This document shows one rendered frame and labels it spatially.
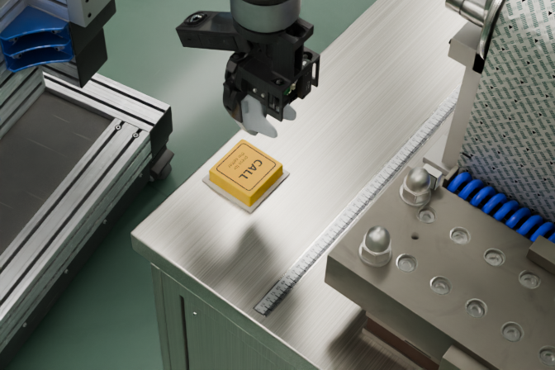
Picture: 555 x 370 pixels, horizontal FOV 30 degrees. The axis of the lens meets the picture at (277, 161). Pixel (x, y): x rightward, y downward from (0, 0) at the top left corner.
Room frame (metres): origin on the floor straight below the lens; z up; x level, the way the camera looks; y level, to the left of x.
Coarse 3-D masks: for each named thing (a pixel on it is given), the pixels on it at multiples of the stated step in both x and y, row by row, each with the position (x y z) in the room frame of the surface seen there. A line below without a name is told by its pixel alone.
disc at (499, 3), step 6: (498, 0) 0.75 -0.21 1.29; (504, 0) 0.76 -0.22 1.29; (498, 6) 0.75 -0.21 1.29; (492, 12) 0.75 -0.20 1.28; (498, 12) 0.75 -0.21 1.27; (492, 18) 0.75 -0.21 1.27; (486, 24) 0.74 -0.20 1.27; (492, 24) 0.75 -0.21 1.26; (486, 30) 0.74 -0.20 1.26; (492, 30) 0.75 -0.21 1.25; (486, 36) 0.74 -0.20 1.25; (486, 42) 0.75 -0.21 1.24; (480, 48) 0.75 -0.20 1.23; (486, 48) 0.75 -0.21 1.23; (480, 54) 0.75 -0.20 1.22; (486, 54) 0.75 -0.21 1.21
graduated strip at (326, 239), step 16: (448, 96) 0.97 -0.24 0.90; (448, 112) 0.94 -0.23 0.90; (432, 128) 0.91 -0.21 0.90; (416, 144) 0.88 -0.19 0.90; (400, 160) 0.85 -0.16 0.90; (384, 176) 0.82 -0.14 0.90; (368, 192) 0.80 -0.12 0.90; (352, 208) 0.77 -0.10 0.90; (336, 224) 0.74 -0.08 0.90; (320, 240) 0.72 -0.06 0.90; (336, 240) 0.72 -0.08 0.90; (304, 256) 0.69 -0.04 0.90; (320, 256) 0.69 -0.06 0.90; (288, 272) 0.67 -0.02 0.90; (304, 272) 0.67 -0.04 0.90; (272, 288) 0.64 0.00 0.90; (288, 288) 0.65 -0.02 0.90; (256, 304) 0.62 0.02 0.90; (272, 304) 0.62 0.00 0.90
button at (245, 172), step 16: (240, 144) 0.85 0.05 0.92; (224, 160) 0.82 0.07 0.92; (240, 160) 0.82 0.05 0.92; (256, 160) 0.82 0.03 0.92; (272, 160) 0.82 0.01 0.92; (224, 176) 0.79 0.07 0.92; (240, 176) 0.79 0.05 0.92; (256, 176) 0.80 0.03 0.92; (272, 176) 0.80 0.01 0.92; (240, 192) 0.77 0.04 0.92; (256, 192) 0.77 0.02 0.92
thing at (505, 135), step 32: (480, 96) 0.75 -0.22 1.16; (512, 96) 0.73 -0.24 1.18; (544, 96) 0.71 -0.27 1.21; (480, 128) 0.74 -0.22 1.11; (512, 128) 0.72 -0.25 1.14; (544, 128) 0.70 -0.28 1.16; (480, 160) 0.73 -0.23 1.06; (512, 160) 0.71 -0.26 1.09; (544, 160) 0.69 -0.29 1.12; (512, 192) 0.71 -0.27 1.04; (544, 192) 0.69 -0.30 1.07
